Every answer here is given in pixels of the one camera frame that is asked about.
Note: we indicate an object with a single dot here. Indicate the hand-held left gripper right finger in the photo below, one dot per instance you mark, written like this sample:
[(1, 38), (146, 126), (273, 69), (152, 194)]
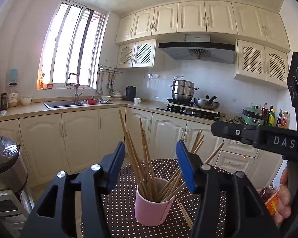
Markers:
[(186, 168)]

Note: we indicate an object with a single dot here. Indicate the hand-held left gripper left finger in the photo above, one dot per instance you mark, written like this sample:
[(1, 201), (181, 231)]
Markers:
[(115, 168)]

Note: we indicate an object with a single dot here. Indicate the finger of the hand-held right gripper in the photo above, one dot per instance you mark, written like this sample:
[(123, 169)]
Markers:
[(228, 130)]

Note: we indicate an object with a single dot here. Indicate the bunch of wooden chopsticks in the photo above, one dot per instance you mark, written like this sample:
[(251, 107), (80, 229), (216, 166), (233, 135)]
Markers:
[(145, 178)]

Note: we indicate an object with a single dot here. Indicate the pink cup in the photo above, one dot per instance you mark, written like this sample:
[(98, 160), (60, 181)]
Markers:
[(151, 213)]

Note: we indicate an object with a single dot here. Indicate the person's right hand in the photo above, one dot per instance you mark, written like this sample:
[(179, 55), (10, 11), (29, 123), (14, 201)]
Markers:
[(286, 195)]

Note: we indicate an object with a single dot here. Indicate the green electric cooker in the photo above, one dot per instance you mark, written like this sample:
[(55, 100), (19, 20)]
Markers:
[(250, 119)]

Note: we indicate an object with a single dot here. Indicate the green yellow bottle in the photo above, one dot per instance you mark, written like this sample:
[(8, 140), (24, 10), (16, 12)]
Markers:
[(271, 119)]

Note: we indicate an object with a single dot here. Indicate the dark red sauce bottle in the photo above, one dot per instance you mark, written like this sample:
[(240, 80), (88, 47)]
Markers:
[(264, 115)]

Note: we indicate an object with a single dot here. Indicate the metal wok with lid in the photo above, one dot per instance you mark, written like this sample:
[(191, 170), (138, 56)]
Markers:
[(207, 104)]

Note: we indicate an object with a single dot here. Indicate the black gas hob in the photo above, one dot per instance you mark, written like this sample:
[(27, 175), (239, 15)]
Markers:
[(188, 112)]

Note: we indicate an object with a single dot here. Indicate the brown polka-dot tablecloth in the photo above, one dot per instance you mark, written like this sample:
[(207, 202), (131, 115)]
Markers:
[(119, 215)]

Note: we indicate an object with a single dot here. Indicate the cream base cabinets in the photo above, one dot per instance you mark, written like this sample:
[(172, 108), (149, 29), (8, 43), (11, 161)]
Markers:
[(82, 133)]

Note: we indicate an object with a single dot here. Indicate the stainless steamer pot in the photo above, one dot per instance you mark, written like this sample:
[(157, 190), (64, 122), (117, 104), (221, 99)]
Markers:
[(182, 91)]

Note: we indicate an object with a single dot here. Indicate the orange snack packet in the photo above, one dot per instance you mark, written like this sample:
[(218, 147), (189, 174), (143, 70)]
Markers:
[(272, 203)]

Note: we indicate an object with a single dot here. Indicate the red dish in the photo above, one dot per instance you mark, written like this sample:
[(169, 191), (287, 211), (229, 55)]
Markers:
[(93, 101)]

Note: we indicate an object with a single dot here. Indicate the white bowl with chopsticks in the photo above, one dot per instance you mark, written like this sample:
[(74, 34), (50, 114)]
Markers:
[(106, 98)]

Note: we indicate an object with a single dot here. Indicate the white mug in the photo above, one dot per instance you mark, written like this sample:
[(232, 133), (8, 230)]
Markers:
[(137, 101)]

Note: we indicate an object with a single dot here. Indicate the stack of white dishes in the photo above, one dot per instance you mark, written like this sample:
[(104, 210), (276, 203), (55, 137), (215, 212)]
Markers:
[(118, 95)]

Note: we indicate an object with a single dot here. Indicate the black electric kettle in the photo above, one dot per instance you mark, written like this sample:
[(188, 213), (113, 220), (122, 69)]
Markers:
[(131, 94)]

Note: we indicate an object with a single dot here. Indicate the kitchen sink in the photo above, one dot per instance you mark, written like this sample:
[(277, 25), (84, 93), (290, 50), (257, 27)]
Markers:
[(62, 103)]

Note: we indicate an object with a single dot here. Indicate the hanging metal spatula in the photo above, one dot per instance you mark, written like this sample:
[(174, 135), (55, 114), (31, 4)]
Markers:
[(110, 83)]

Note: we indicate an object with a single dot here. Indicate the hanging metal ladle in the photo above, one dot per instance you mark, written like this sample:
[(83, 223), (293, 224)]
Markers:
[(99, 84)]

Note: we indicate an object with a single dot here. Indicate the range hood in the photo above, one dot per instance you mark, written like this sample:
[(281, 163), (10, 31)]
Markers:
[(196, 49)]

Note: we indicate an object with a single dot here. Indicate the metal faucet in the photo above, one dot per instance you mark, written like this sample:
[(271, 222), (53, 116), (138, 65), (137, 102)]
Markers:
[(76, 89)]

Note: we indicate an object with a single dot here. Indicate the small glass jar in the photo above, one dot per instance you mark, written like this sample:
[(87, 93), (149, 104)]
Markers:
[(50, 86)]

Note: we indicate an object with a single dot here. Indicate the white metal stand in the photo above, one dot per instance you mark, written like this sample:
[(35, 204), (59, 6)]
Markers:
[(12, 203)]

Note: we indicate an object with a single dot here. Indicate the dark rice cooker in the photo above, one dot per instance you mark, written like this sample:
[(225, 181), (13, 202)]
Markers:
[(5, 158)]

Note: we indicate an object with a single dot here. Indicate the small white bowl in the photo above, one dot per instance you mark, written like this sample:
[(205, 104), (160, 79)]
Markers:
[(26, 101)]

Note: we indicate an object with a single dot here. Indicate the amber bottle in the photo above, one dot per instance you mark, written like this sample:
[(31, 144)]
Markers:
[(41, 81)]

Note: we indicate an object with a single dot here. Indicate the large white-lidded jar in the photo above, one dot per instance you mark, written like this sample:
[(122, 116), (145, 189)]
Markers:
[(13, 96)]

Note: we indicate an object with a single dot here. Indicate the white cloth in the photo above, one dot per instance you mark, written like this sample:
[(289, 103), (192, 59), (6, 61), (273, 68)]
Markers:
[(2, 112)]

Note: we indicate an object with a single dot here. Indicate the small dark jar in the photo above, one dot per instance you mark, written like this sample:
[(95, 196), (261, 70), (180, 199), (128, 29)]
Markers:
[(4, 103)]

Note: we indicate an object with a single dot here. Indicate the kitchen window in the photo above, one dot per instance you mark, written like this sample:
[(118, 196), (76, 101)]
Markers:
[(72, 44)]

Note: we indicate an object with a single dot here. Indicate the lattice-door wall cabinet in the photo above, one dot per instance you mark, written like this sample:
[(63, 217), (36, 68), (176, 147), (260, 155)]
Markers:
[(139, 53), (258, 62)]

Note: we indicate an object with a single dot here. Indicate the metal utensil rail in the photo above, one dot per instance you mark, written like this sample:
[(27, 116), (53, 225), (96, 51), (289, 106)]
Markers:
[(110, 69)]

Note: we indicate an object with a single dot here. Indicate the cream wall cabinets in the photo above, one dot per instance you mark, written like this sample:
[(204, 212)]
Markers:
[(191, 17)]

